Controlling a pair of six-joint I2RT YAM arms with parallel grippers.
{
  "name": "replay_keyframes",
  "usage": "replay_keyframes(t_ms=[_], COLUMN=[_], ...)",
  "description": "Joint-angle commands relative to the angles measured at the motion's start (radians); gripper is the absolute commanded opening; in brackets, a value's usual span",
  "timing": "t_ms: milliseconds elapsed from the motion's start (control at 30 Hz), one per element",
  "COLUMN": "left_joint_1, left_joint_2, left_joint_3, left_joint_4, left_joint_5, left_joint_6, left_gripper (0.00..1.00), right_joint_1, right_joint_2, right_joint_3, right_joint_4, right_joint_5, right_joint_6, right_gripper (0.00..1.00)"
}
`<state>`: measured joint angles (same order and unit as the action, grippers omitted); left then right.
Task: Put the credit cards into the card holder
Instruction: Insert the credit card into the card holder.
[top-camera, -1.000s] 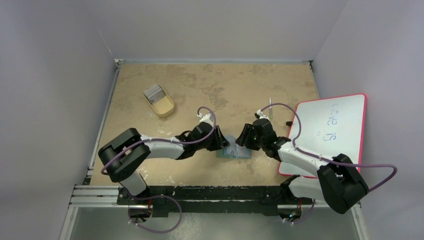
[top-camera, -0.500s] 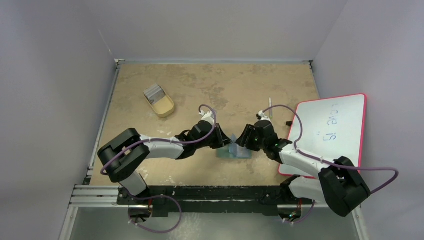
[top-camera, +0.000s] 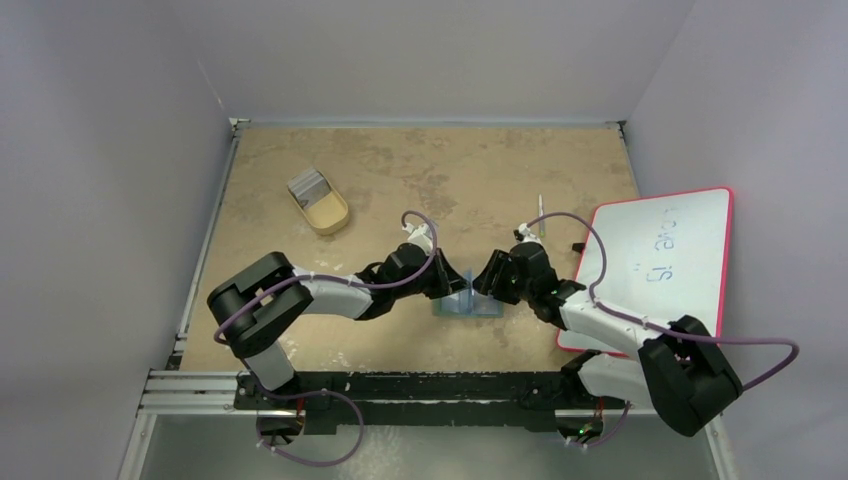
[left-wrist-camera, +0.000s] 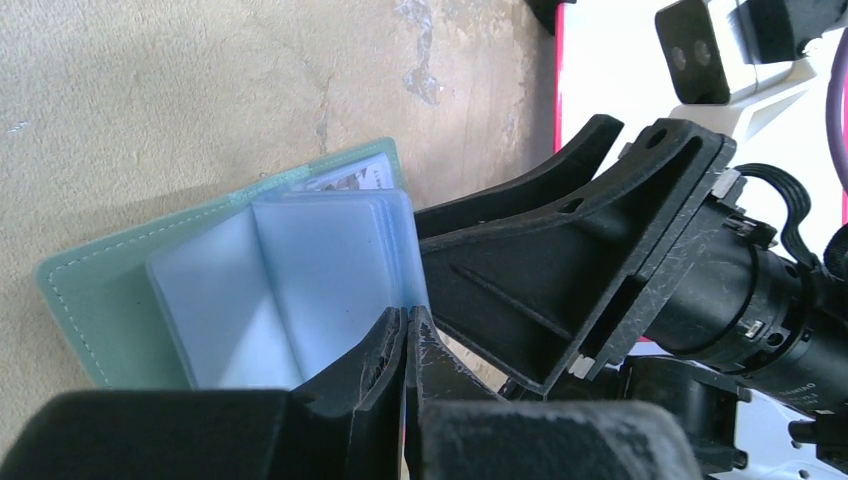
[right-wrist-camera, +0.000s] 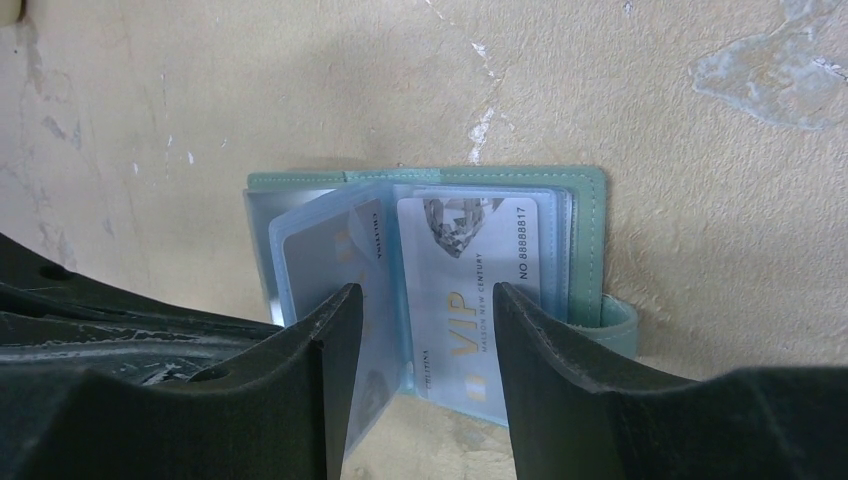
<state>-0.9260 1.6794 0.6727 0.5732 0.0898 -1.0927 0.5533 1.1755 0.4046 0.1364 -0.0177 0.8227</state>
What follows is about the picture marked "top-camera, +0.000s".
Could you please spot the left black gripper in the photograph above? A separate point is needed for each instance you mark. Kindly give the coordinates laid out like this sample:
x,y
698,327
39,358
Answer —
x,y
445,278

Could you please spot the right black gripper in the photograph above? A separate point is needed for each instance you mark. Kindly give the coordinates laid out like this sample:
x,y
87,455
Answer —
x,y
497,273

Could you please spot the green card holder wallet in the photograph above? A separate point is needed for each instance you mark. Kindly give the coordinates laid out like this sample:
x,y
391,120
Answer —
x,y
467,304

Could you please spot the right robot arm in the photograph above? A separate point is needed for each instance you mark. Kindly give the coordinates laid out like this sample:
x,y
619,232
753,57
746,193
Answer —
x,y
678,370

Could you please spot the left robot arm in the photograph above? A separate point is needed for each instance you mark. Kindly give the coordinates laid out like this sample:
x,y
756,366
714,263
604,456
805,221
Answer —
x,y
255,307

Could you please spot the stack of cards in tray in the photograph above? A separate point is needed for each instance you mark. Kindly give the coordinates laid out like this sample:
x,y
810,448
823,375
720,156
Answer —
x,y
308,188

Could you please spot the white marker pen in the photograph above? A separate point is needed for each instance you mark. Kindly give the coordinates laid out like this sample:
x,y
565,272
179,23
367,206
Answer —
x,y
540,224

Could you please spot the beige oval tray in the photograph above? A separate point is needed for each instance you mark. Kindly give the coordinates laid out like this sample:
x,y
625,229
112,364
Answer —
x,y
329,215

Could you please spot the pink framed whiteboard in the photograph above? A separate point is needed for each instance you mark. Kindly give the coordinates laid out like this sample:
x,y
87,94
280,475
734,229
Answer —
x,y
662,256

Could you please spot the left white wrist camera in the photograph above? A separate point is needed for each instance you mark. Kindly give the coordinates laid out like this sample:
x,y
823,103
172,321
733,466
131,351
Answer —
x,y
420,235

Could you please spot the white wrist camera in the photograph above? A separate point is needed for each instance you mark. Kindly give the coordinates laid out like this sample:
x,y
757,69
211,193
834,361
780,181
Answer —
x,y
420,235
524,234

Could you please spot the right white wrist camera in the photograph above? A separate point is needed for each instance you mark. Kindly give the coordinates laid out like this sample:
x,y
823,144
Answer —
x,y
524,234

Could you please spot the black base frame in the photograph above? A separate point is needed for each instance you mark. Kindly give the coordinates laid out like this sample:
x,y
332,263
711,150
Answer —
x,y
319,402

